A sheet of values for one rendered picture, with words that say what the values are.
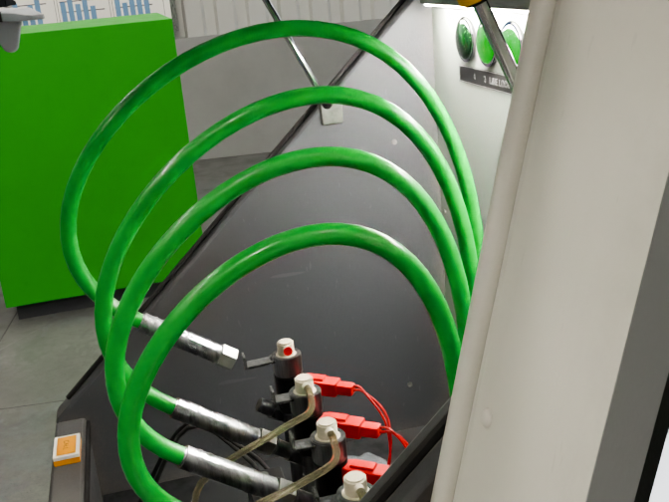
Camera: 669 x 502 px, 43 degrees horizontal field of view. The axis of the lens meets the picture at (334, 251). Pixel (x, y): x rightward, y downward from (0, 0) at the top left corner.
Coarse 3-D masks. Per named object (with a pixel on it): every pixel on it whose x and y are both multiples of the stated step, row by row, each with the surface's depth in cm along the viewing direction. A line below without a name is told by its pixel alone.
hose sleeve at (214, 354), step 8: (144, 320) 76; (152, 320) 77; (160, 320) 77; (144, 328) 76; (152, 328) 77; (184, 336) 78; (192, 336) 78; (200, 336) 79; (176, 344) 78; (184, 344) 78; (192, 344) 78; (200, 344) 78; (208, 344) 79; (216, 344) 79; (192, 352) 78; (200, 352) 78; (208, 352) 79; (216, 352) 79; (208, 360) 79; (216, 360) 79
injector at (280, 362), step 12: (276, 360) 80; (288, 360) 80; (300, 360) 81; (276, 372) 81; (288, 372) 80; (300, 372) 81; (276, 384) 82; (288, 384) 81; (264, 408) 82; (276, 408) 82; (288, 408) 82; (288, 420) 82; (288, 432) 83; (300, 468) 84
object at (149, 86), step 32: (256, 32) 72; (288, 32) 72; (320, 32) 73; (352, 32) 74; (192, 64) 71; (128, 96) 71; (448, 128) 78; (96, 160) 72; (64, 224) 72; (480, 224) 82; (64, 256) 74; (96, 288) 75
